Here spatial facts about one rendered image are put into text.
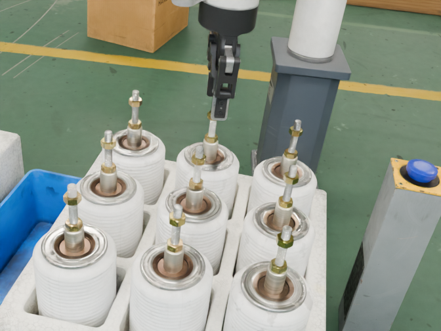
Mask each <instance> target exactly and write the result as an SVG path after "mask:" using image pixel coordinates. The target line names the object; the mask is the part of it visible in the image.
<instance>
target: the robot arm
mask: <svg viewBox="0 0 441 331"><path fill-rule="evenodd" d="M171 1H172V3H173V4H174V5H176V6H180V7H192V6H194V5H195V4H197V3H199V12H198V22H199V23H200V24H201V26H203V27H204V28H205V29H207V30H209V31H210V33H209V35H208V49H207V60H208V61H209V63H208V64H207V67H208V70H210V71H209V75H208V81H207V96H209V97H213V100H212V107H211V119H212V120H220V121H224V120H226V119H227V114H228V105H229V100H230V99H233V98H234V96H235V90H236V84H237V79H238V72H239V67H240V64H241V60H240V57H239V56H240V48H241V46H240V44H239V43H238V36H239V35H241V34H246V33H249V32H251V31H252V30H253V29H254V28H255V24H256V19H257V12H258V7H259V0H171ZM346 3H347V0H297V2H296V5H295V12H294V15H293V21H292V26H291V31H290V35H289V41H288V46H287V52H288V54H289V55H290V56H292V57H293V58H296V59H297V60H301V61H303V62H309V63H316V64H322V63H326V62H329V61H331V60H332V58H333V53H334V50H335V46H336V42H337V38H338V35H339V30H340V27H341V22H342V19H343V14H344V11H345V6H346ZM223 83H227V84H228V87H222V86H223Z"/></svg>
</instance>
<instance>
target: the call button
mask: <svg viewBox="0 0 441 331"><path fill-rule="evenodd" d="M406 170H407V172H408V175H409V176H410V177H411V178H412V179H414V180H415V181H419V182H422V183H428V182H430V181H431V180H433V179H435V178H436V176H437V174H438V170H437V168H436V167H435V166H434V165H433V164H431V163H430V162H428V161H425V160H420V159H414V160H410V161H409V162H408V164H407V166H406Z"/></svg>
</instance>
